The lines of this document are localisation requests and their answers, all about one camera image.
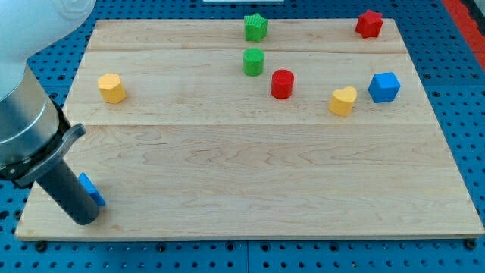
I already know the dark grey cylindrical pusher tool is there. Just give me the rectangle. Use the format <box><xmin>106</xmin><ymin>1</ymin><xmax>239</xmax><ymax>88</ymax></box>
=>
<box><xmin>36</xmin><ymin>160</ymin><xmax>99</xmax><ymax>225</ymax></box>

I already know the blue triangle block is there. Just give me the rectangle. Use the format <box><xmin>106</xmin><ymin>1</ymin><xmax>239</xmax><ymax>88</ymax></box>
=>
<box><xmin>78</xmin><ymin>173</ymin><xmax>106</xmax><ymax>206</ymax></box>

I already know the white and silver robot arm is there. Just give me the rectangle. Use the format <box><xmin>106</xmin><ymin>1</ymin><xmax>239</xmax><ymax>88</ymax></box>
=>
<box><xmin>1</xmin><ymin>0</ymin><xmax>99</xmax><ymax>225</ymax></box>

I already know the yellow hexagon block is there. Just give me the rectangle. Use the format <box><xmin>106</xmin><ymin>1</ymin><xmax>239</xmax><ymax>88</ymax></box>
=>
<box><xmin>98</xmin><ymin>74</ymin><xmax>127</xmax><ymax>104</ymax></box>

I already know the light wooden board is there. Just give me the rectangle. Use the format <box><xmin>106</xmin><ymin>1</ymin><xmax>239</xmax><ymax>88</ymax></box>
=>
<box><xmin>16</xmin><ymin>19</ymin><xmax>484</xmax><ymax>241</ymax></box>

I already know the green cylinder block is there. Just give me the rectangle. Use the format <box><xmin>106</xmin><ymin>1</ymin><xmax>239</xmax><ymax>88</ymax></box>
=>
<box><xmin>243</xmin><ymin>48</ymin><xmax>264</xmax><ymax>77</ymax></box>

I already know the red cylinder block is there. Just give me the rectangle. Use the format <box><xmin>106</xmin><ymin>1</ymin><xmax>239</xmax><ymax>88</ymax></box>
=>
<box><xmin>271</xmin><ymin>69</ymin><xmax>295</xmax><ymax>99</ymax></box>

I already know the green star block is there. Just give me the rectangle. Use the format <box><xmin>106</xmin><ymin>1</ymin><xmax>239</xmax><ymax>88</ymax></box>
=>
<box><xmin>244</xmin><ymin>13</ymin><xmax>268</xmax><ymax>42</ymax></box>

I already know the yellow heart block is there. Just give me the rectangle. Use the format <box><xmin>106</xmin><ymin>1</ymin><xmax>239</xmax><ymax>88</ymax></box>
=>
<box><xmin>329</xmin><ymin>86</ymin><xmax>358</xmax><ymax>117</ymax></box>

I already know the blue cube block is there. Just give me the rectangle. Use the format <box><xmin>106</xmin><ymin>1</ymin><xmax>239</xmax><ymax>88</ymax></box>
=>
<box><xmin>368</xmin><ymin>72</ymin><xmax>401</xmax><ymax>103</ymax></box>

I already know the red star block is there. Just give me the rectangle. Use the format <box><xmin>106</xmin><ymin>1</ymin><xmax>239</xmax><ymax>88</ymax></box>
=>
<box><xmin>355</xmin><ymin>10</ymin><xmax>383</xmax><ymax>39</ymax></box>

